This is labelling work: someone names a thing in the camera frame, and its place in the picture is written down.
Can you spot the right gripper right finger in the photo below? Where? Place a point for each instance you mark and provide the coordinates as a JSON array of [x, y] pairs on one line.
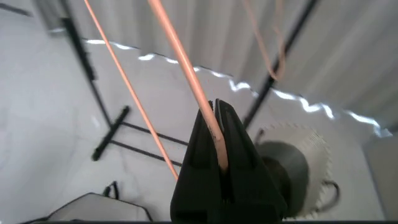
[[248, 186]]

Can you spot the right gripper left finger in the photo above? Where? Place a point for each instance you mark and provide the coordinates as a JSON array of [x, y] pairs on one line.
[[196, 180]]

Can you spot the pink clothes hanger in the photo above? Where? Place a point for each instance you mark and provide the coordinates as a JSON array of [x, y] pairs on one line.
[[186, 65], [260, 43]]

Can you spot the white laundry basket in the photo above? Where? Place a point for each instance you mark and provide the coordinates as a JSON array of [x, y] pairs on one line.
[[314, 149]]

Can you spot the black clothes rack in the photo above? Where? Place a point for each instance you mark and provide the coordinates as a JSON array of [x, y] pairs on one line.
[[77, 49]]

